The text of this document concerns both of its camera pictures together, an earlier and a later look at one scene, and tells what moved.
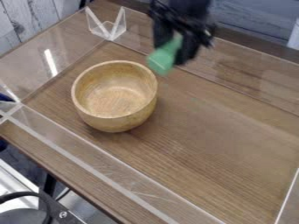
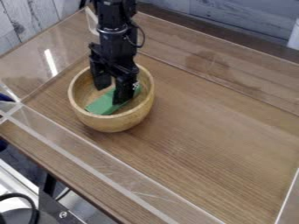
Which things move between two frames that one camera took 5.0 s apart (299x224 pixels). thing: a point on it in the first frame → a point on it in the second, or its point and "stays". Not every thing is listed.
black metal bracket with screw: x=61 y=215 stays
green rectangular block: x=162 y=58 → x=102 y=104
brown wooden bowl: x=115 y=94 stays
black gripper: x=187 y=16 → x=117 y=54
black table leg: x=51 y=185 stays
